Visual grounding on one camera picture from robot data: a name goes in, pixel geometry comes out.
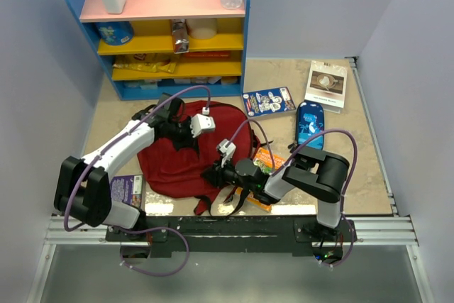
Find white round container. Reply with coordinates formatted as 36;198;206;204
186;18;218;40

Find blue dinosaur pencil case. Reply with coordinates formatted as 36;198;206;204
288;100;324;153

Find blue snack can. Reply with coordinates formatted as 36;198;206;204
95;21;134;46

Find red backpack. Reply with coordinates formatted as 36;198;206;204
138;101;263;216

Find blue cartoon book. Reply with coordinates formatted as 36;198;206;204
242;87;297;118

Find silver snack packet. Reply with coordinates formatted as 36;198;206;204
171;19;189;54

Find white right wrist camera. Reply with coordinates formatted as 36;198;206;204
216;139;236;167

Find purple book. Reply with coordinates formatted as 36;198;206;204
110;175;145;208

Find yellow chips bag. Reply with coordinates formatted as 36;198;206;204
113;53;179;74

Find blue shelf unit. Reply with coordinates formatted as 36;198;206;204
65;0;250;101

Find red flat box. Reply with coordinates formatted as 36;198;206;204
184;51;231;59

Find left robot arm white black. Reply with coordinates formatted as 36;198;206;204
54;94;213;241

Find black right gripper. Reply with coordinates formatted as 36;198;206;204
200;155;255;193

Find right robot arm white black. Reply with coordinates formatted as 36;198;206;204
201;146;350;241

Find orange treehouse book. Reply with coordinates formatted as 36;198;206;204
246;147;285;213

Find white coffee cover book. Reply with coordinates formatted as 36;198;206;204
304;60;348;114

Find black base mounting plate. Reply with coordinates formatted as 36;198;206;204
106;215;358;258

